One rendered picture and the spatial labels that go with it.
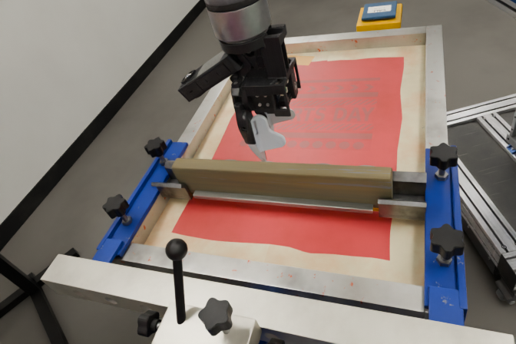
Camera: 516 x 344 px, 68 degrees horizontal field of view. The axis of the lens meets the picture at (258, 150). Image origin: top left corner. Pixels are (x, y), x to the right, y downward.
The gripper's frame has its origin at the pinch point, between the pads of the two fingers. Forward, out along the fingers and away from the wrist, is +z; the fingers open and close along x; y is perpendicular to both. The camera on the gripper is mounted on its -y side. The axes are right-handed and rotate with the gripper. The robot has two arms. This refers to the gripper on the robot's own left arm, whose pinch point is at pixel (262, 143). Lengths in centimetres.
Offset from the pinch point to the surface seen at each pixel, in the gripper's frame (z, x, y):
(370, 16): 14, 73, 11
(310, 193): 10.8, -1.1, 6.7
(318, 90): 16.1, 37.5, 0.5
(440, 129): 12.4, 18.6, 28.2
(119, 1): 50, 215, -197
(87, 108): 93, 131, -197
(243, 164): 6.0, 0.7, -5.3
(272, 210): 16.5, -1.1, -1.5
